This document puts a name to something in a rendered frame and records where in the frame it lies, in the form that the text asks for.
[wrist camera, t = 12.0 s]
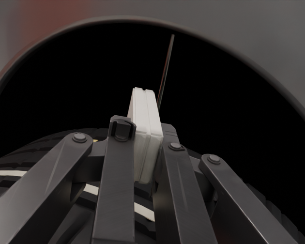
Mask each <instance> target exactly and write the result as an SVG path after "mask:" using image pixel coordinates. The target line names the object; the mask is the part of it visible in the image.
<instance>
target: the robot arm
mask: <svg viewBox="0 0 305 244"><path fill-rule="evenodd" d="M153 176H154V179H153V183H152V187H151V190H150V194H149V198H151V196H152V198H153V209H154V220H155V231H156V241H157V244H298V243H297V242H296V241H295V239H294V238H293V237H292V236H291V235H290V234H289V233H288V232H287V230H286V229H285V228H284V227H283V226H282V225H281V224H280V223H279V221H278V220H277V219H276V218H275V217H274V216H273V215H272V214H271V212H270V211H269V210H268V209H267V208H266V207H265V206H264V205H263V203H262V202H261V201H260V200H259V199H258V198H257V197H256V196H255V194H254V193H253V192H252V191H251V190H250V189H249V188H248V187H247V185H246V184H245V183H244V182H243V181H242V180H241V179H240V178H239V176H238V175H237V174H236V173H235V172H234V171H233V170H232V169H231V167H230V166H229V165H228V164H227V163H226V162H225V161H224V160H223V159H222V158H220V157H218V156H217V155H214V154H204V155H202V157H201V159H200V160H199V159H196V158H193V157H191V156H189V154H188V151H187V149H186V147H185V146H183V145H182V144H180V142H179V139H178V136H177V134H176V129H175V128H174V127H173V126H172V125H171V124H166V123H161V122H160V118H159V113H158V108H157V104H156V99H155V94H154V92H153V91H152V90H147V89H146V90H145V91H144V90H142V88H137V87H135V88H133V91H132V96H131V101H130V106H129V110H128V115H127V117H123V116H117V115H114V116H113V117H111V119H110V125H109V130H108V135H107V139H105V140H103V141H99V142H94V141H93V139H92V137H91V136H89V135H87V134H84V133H80V132H75V133H70V134H68V135H66V136H65V137H64V138H63V139H62V140H61V141H60V142H59V143H58V144H57V145H56V146H55V147H53V148H52V149H51V150H50V151H49V152H48V153H47V154H46V155H45V156H44V157H43V158H41V159H40V160H39V161H38V162H37V163H36V164H35V165H34V166H33V167H32V168H31V169H30V170H28V171H27V172H26V173H25V174H24V175H23V176H22V177H21V178H20V179H19V180H18V181H17V182H15V183H14V184H13V185H12V186H11V187H10V188H9V189H8V190H7V191H6V192H5V193H3V194H2V195H1V196H0V244H48V242H49V241H50V239H51V238H52V236H53V235H54V233H55V232H56V230H57V229H58V227H59V226H60V224H61V223H62V221H63V220H64V218H65V217H66V216H67V214H68V213H69V211H70V210H71V208H72V206H73V205H74V203H75V202H76V200H77V199H78V197H79V196H80V194H81V193H82V191H83V190H84V188H85V187H86V183H87V182H99V188H98V194H97V200H96V206H95V212H94V218H93V224H92V230H91V238H90V244H138V243H135V207H134V182H135V181H138V183H142V184H149V183H151V182H152V178H153ZM216 192H217V195H218V199H217V200H216V198H215V197H214V196H215V194H216Z"/></svg>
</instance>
